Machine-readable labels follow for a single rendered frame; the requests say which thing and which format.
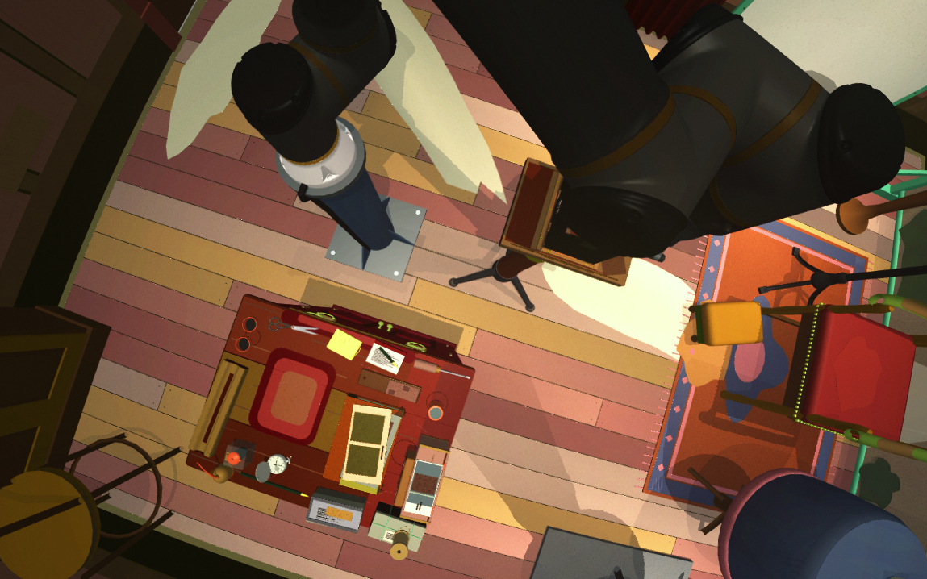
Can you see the green lined cream box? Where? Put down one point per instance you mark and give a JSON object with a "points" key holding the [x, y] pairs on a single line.
{"points": [[383, 526]]}

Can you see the grey box with orange label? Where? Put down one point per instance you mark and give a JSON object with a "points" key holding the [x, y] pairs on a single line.
{"points": [[336, 510]]}

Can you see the yellow cushioned footstool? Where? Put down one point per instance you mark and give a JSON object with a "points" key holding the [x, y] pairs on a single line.
{"points": [[727, 323]]}

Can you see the brown flat wooden case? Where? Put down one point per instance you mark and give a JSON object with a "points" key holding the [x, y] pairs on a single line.
{"points": [[389, 387]]}

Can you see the red camera nest tray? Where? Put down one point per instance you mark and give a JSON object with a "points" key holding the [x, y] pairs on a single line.
{"points": [[293, 395]]}

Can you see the green metal frame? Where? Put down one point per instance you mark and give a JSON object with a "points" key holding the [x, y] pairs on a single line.
{"points": [[896, 265]]}

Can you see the long wooden plate box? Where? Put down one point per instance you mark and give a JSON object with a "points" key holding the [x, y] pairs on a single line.
{"points": [[219, 406]]}

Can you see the grey metal plate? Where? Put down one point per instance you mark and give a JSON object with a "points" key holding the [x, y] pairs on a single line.
{"points": [[600, 559]]}

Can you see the brown panelled cupboard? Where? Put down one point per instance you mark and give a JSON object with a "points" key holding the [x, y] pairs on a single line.
{"points": [[5, 386]]}

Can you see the steel scissors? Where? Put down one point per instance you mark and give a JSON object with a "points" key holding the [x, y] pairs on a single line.
{"points": [[296, 325]]}

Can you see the orange mat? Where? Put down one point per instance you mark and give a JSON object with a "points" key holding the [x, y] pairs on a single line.
{"points": [[336, 442]]}

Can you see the dark red work table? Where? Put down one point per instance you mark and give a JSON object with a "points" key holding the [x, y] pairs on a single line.
{"points": [[423, 390]]}

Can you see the dark brown wardrobe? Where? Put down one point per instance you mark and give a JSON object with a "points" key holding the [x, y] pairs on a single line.
{"points": [[29, 120]]}

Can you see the brown wooden pole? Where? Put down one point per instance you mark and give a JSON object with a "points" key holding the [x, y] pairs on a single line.
{"points": [[861, 213]]}

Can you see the white paper with pen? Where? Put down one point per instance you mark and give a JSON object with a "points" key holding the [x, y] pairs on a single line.
{"points": [[384, 358]]}

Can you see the orange patterned rug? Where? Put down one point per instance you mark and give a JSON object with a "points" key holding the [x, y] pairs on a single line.
{"points": [[761, 257]]}

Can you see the small dark green plant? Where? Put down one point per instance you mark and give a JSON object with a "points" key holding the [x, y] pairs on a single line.
{"points": [[880, 482]]}

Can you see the cream cloth panel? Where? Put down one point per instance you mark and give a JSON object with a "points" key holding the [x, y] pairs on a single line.
{"points": [[447, 120], [218, 64]]}

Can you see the black light stand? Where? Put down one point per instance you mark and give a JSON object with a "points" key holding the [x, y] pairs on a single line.
{"points": [[825, 280]]}

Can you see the blue round pouffe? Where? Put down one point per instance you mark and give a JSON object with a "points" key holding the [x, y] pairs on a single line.
{"points": [[817, 530]]}

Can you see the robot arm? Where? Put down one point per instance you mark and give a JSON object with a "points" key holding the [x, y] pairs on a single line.
{"points": [[616, 96]]}

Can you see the wooden ball knob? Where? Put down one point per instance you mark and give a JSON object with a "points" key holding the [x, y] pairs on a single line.
{"points": [[222, 473]]}

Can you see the white dial gauge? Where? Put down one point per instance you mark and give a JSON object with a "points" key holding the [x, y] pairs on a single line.
{"points": [[278, 466]]}

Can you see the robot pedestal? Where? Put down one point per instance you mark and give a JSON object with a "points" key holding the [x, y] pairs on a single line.
{"points": [[358, 213]]}

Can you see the red upholstered chair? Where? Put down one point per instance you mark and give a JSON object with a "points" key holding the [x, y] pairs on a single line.
{"points": [[861, 374]]}

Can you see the black tripod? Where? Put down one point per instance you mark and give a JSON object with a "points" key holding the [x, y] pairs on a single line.
{"points": [[503, 277]]}

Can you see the yellow sponge block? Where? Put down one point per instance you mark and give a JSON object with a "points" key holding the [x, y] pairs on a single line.
{"points": [[344, 343]]}

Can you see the cream framed plate holder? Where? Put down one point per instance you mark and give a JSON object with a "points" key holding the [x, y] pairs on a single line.
{"points": [[367, 448]]}

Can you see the brass thread spool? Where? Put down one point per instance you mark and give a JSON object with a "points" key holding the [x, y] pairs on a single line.
{"points": [[399, 550]]}

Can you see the yellow round stool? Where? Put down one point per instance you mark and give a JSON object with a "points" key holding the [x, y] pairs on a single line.
{"points": [[43, 522]]}

